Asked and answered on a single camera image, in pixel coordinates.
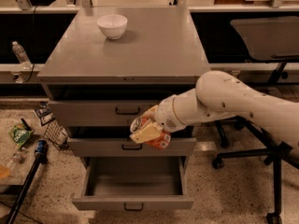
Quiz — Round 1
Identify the grey top drawer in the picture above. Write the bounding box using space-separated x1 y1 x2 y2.
49 98 207 127

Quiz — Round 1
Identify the grey open bottom drawer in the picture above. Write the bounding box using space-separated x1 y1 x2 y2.
72 156 194 211

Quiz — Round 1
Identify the fallen clear plastic bottle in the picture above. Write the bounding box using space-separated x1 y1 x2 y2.
7 149 27 171

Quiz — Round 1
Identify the black pole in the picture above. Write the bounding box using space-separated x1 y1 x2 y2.
6 153 45 224

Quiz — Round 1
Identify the black office chair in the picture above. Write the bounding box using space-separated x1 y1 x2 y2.
213 16 299 224

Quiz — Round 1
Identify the crushed orange soda can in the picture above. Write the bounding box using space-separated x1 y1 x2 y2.
132 117 171 149

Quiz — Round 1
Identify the orange round object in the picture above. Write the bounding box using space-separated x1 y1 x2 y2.
0 165 10 179

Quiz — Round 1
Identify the blue soda can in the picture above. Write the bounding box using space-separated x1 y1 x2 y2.
35 140 48 155

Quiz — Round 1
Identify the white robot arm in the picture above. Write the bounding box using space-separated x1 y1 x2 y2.
130 71 299 158

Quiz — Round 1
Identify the clear plastic water bottle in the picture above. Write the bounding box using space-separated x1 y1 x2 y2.
12 41 32 70

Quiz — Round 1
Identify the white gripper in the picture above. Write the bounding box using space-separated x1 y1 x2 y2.
130 95 186 144

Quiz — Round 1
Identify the grey middle drawer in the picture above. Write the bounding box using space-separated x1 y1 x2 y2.
68 138 196 157

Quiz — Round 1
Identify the checkered snack bag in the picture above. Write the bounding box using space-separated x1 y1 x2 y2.
44 120 68 150

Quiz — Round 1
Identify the grey metal drawer cabinet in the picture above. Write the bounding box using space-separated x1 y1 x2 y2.
36 6 215 160

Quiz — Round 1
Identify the dark snack packet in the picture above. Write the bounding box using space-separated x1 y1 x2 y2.
34 102 55 126

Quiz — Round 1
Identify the green chip bag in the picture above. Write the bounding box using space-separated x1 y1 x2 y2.
8 123 34 149

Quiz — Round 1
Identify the white ceramic bowl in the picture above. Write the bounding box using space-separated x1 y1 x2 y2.
97 14 128 39

